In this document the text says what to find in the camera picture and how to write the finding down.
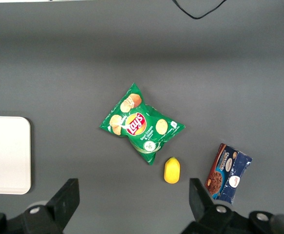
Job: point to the white rectangular plastic tray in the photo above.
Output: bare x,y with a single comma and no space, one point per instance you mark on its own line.
7,156

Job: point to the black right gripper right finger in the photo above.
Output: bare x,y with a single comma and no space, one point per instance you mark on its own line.
202,207

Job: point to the green Lays chips bag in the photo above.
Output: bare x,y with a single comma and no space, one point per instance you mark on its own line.
141,126

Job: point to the blue chocolate cookie box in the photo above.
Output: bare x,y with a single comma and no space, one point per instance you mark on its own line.
229,175

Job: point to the yellow lemon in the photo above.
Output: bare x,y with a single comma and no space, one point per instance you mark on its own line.
172,171

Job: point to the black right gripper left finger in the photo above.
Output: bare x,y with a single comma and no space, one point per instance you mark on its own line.
63,202

